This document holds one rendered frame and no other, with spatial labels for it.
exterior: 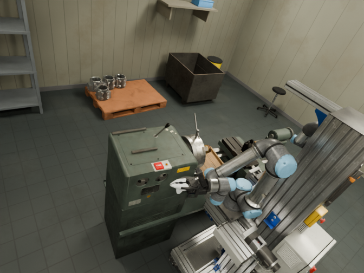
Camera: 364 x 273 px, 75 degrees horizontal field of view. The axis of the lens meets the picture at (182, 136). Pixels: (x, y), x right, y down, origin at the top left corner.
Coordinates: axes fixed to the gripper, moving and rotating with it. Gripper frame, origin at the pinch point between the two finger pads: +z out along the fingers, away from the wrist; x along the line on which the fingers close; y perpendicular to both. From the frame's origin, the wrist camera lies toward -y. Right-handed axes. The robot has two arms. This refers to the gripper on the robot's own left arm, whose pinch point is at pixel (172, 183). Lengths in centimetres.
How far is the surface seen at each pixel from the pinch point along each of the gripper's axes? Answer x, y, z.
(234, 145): 102, 48, -101
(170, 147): 64, 24, -17
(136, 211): 45, 74, 7
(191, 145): 70, 26, -37
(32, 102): 284, 102, 136
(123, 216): 42, 75, 17
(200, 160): 64, 38, -46
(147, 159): 51, 26, 3
